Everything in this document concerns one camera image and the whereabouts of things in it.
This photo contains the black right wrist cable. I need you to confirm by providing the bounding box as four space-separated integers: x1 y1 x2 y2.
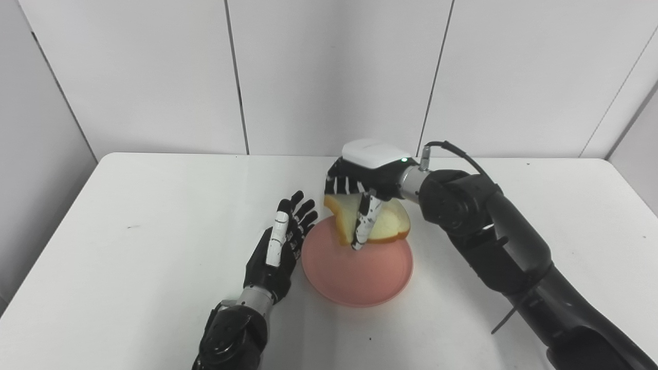
421 141 497 183

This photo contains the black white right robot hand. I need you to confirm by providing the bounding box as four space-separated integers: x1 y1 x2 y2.
324 138 419 251

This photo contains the slice of white bread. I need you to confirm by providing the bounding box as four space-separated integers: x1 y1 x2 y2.
323 194 411 246

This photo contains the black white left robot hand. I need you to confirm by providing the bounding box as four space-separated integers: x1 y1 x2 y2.
243 191 319 305

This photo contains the pink round plate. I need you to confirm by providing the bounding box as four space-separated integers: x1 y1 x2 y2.
301 215 414 308

